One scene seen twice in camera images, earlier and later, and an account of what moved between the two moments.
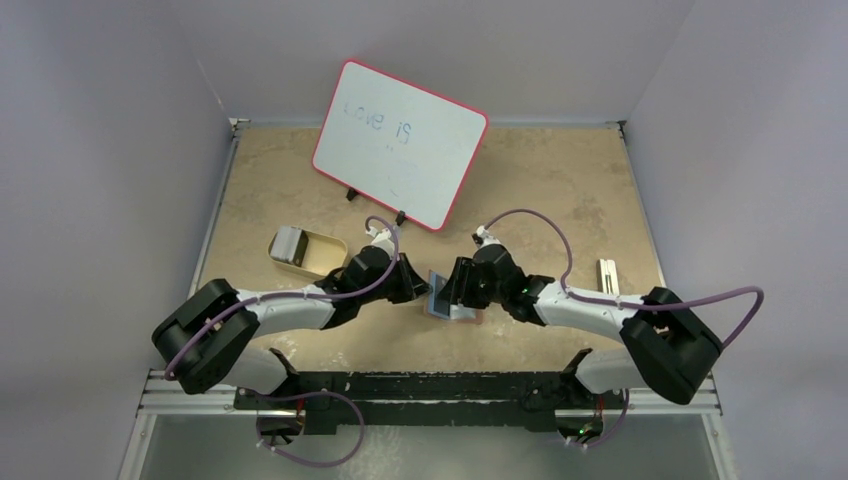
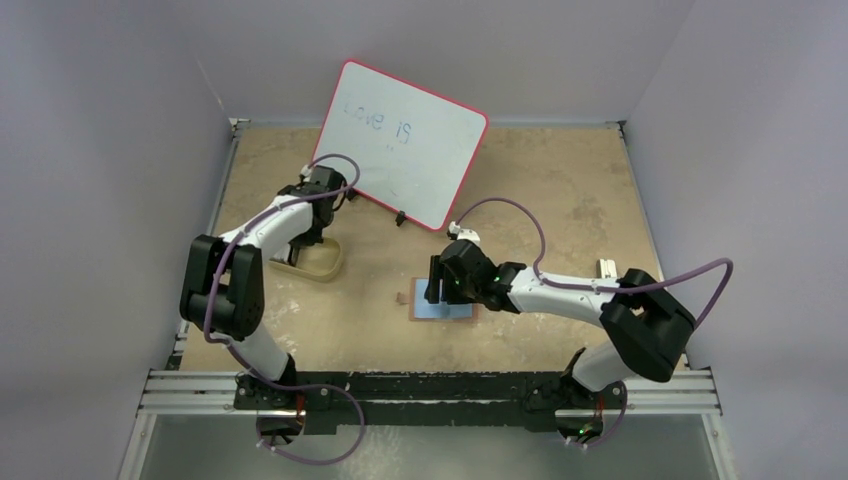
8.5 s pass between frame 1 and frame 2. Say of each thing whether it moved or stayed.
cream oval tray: stayed
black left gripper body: moved
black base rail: stayed
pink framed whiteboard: stayed
